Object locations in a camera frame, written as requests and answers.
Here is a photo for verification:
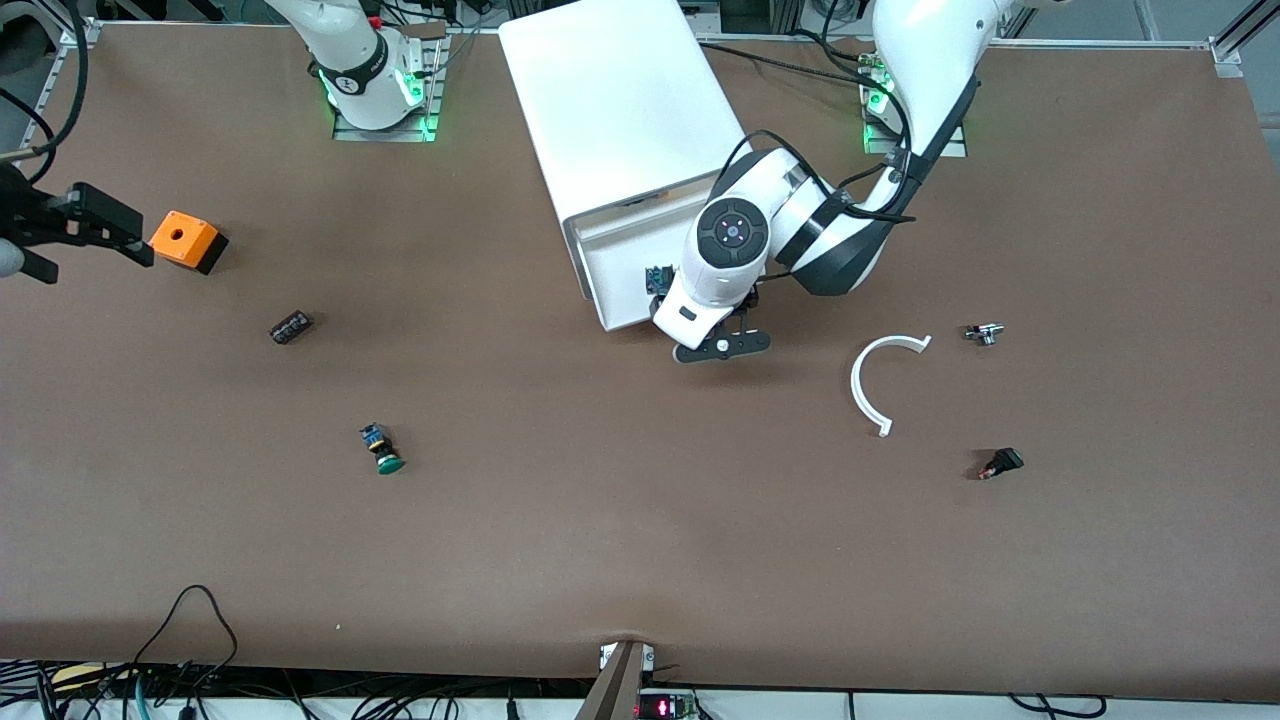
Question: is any brown camera stand pole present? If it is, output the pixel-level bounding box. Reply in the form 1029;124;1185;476
575;640;649;720

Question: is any black cable on table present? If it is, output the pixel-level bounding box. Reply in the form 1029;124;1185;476
700;28;871;89

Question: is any device with red display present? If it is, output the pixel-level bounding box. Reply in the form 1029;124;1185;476
636;688;698;720

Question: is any looped black cable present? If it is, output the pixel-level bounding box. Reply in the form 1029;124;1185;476
125;585;241;720

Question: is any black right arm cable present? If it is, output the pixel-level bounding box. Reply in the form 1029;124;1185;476
0;0;91;186

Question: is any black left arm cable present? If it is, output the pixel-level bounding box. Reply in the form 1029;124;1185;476
720;60;921;226

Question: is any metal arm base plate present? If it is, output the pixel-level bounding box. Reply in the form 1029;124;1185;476
333;30;441;143
862;110;969;158

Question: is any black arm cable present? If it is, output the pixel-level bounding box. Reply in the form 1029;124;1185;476
720;60;921;226
0;0;91;186

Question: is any orange box with hole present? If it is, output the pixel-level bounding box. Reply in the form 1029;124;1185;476
150;210;230;277

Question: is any aluminium frame strut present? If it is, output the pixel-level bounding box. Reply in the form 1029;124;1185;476
1205;0;1280;79

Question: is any aluminium table edge rail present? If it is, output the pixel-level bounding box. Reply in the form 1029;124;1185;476
15;20;101;161

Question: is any white semicircular bracket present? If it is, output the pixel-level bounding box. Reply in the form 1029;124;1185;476
850;334;933;438

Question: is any white drawer cabinet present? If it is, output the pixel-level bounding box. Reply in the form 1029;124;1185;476
498;0;749;301

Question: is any green push button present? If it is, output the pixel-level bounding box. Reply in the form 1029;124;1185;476
360;422;406;476

